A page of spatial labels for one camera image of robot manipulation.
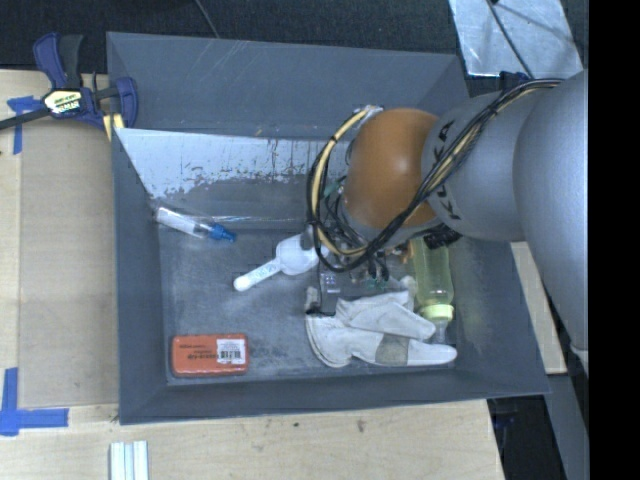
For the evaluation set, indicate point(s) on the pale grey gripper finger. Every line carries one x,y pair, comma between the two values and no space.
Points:
332,288

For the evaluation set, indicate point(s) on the white plastic scoop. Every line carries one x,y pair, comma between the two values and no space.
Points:
294,259

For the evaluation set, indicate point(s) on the white cloth glove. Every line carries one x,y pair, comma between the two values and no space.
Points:
360,340

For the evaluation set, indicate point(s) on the clear bottle with yellow liquid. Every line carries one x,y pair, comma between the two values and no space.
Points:
433,273

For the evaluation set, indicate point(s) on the orange flat block with label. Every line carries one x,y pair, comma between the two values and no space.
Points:
201,355

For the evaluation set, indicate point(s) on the clear syringe with blue tip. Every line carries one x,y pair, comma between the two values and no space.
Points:
186,222

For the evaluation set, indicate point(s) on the grey metal bin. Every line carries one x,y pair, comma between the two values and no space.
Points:
280,88

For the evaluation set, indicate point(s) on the pale wood flat board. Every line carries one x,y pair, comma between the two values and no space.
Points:
65,268

